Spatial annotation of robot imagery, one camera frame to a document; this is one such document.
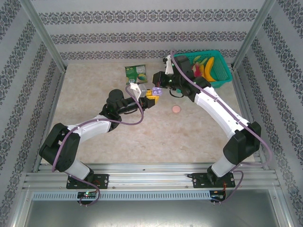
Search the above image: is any teal plastic mesh basket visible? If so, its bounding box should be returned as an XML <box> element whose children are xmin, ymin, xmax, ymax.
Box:
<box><xmin>175</xmin><ymin>49</ymin><xmax>233</xmax><ymax>90</ymax></box>

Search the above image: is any pink toy dragon fruit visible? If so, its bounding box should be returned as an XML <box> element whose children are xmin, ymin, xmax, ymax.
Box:
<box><xmin>193</xmin><ymin>63</ymin><xmax>203</xmax><ymax>78</ymax></box>

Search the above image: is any green snack packet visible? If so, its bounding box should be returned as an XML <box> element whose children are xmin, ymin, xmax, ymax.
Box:
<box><xmin>125</xmin><ymin>64</ymin><xmax>149</xmax><ymax>85</ymax></box>

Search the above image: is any orange yellow toy banana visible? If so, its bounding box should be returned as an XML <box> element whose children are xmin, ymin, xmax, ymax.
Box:
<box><xmin>200</xmin><ymin>56</ymin><xmax>217</xmax><ymax>83</ymax></box>

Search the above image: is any grey sheet metal panel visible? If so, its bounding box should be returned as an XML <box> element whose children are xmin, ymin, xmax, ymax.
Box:
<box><xmin>14</xmin><ymin>189</ymin><xmax>292</xmax><ymax>227</ymax></box>

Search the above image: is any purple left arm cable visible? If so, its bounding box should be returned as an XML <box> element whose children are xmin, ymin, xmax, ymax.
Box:
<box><xmin>52</xmin><ymin>85</ymin><xmax>144</xmax><ymax>208</ymax></box>

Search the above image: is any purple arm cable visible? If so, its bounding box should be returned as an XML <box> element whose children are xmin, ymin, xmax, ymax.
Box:
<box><xmin>170</xmin><ymin>49</ymin><xmax>273</xmax><ymax>206</ymax></box>
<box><xmin>52</xmin><ymin>85</ymin><xmax>144</xmax><ymax>208</ymax></box>

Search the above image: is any aluminium side rail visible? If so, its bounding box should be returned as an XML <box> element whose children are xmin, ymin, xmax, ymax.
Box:
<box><xmin>227</xmin><ymin>62</ymin><xmax>270</xmax><ymax>171</ymax></box>
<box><xmin>32</xmin><ymin>70</ymin><xmax>68</xmax><ymax>173</ymax></box>

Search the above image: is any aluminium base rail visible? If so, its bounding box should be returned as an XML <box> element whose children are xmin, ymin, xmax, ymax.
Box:
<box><xmin>22</xmin><ymin>162</ymin><xmax>278</xmax><ymax>192</ymax></box>

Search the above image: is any aluminium frame post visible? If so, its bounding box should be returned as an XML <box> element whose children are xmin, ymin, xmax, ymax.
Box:
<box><xmin>232</xmin><ymin>0</ymin><xmax>277</xmax><ymax>70</ymax></box>
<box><xmin>20</xmin><ymin>0</ymin><xmax>67</xmax><ymax>72</ymax></box>

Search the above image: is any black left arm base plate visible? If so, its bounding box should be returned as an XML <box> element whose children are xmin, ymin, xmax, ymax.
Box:
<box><xmin>66</xmin><ymin>174</ymin><xmax>110</xmax><ymax>190</ymax></box>

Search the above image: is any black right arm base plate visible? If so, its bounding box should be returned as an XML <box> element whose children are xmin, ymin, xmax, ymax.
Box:
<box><xmin>191</xmin><ymin>172</ymin><xmax>235</xmax><ymax>189</ymax></box>

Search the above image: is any slotted grey cable duct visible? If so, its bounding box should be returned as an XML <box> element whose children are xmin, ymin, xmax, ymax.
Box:
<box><xmin>32</xmin><ymin>190</ymin><xmax>211</xmax><ymax>201</ymax></box>

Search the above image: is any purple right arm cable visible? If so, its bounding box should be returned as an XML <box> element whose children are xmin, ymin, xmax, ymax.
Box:
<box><xmin>170</xmin><ymin>49</ymin><xmax>273</xmax><ymax>206</ymax></box>

